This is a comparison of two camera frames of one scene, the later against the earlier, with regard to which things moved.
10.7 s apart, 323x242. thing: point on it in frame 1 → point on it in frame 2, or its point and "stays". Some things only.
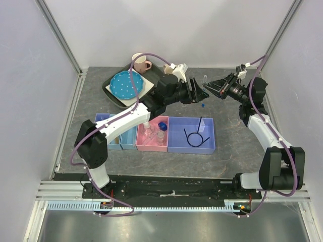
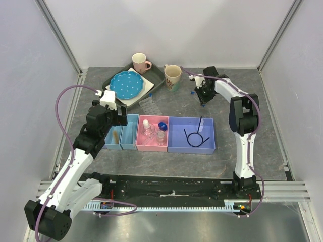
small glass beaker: [160, 135] stays
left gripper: [202, 94] → [119, 120]
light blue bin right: [128, 139] stays
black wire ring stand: [187, 137] stays
